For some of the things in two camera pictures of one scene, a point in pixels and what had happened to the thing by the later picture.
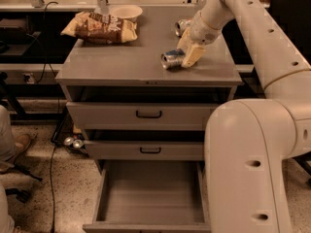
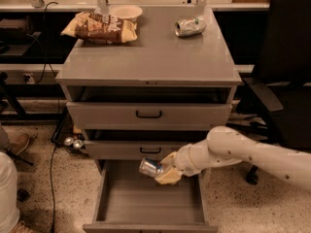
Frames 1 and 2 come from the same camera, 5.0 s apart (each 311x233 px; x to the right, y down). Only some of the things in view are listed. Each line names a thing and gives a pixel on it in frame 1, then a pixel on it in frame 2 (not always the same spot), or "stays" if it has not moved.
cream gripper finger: (185, 40) -> (169, 160)
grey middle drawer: (142, 149) stays
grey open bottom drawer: (151, 196) stays
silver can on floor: (68, 141) stays
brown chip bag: (100, 28) stays
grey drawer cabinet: (127, 107) stays
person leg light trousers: (8, 149) -> (9, 211)
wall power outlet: (31, 79) stays
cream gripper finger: (193, 54) -> (171, 177)
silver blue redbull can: (173, 58) -> (151, 167)
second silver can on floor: (78, 144) stays
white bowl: (126, 12) stays
